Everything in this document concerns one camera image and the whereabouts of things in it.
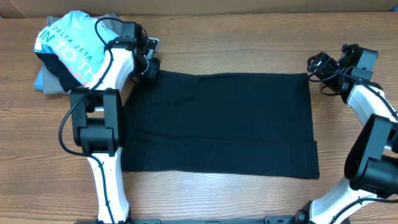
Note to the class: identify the grey folded garment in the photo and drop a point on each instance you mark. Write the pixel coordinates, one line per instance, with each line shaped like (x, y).
(51, 83)

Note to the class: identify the black folded garment in pile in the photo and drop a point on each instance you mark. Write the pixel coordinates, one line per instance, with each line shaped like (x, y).
(57, 67)

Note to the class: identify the light blue printed t-shirt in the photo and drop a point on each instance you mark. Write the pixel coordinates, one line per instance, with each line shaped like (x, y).
(78, 40)

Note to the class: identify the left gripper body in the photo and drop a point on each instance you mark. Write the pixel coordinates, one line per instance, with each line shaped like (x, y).
(149, 68)

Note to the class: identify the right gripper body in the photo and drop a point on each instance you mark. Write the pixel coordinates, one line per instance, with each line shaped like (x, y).
(327, 68)

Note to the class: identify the black t-shirt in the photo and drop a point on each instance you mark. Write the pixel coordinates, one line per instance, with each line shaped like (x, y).
(231, 123)

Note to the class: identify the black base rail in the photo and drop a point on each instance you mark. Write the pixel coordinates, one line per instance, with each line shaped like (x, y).
(283, 219)

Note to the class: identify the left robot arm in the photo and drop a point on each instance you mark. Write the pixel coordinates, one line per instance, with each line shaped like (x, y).
(98, 121)

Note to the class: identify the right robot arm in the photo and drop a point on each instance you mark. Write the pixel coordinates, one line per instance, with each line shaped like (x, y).
(369, 175)

